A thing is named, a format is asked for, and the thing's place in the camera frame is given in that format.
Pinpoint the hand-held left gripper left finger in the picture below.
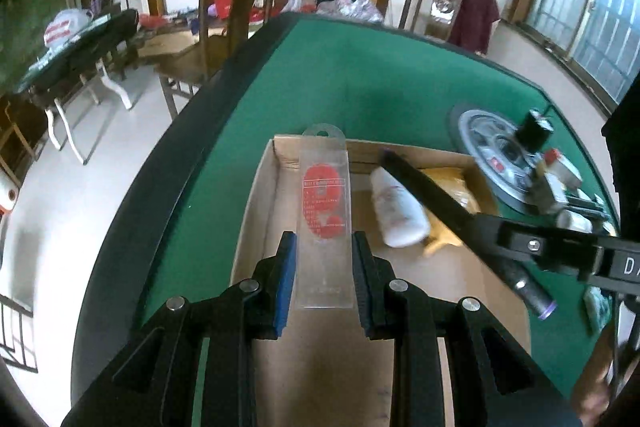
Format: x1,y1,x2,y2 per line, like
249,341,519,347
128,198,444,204
60,231,297,427

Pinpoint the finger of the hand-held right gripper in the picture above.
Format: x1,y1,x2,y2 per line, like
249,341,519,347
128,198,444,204
381,149,507,259

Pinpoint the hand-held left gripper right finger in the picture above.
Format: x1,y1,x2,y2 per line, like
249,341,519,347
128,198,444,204
351,231,586,427

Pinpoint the cardboard box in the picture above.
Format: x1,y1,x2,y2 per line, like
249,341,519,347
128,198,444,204
229,134,532,427

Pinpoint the clear red-print plastic package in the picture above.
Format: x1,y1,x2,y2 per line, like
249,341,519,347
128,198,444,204
298,123,353,311

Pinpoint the yellow packet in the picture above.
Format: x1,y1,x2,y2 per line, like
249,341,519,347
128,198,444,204
417,166,482,258

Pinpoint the white plastic bottle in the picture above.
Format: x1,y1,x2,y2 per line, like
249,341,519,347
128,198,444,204
370,168,432,249

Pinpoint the grey box with red end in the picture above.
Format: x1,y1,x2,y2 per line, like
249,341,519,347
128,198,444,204
533,176,567,216

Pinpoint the pale green packet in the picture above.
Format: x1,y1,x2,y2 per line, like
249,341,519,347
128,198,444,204
581,286,615,334

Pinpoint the round grey wheel disc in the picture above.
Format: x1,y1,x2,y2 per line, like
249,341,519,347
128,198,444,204
448,104,551,214

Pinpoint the white red-capped bottle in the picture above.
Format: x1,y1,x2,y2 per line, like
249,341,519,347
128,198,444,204
544,149,583,186

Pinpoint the black cylindrical jar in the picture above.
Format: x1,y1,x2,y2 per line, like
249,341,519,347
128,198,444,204
515,109,554,152

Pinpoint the maroon garment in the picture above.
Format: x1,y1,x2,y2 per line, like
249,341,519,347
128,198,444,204
447,0,501,56

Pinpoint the tall-backed wooden chair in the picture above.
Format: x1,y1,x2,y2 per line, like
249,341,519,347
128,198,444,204
158,0,297,120

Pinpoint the green-topped folding table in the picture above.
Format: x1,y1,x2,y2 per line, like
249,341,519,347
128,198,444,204
14,9,142,165

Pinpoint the white red plastic bag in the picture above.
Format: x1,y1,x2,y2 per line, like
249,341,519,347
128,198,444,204
43,9,94,48

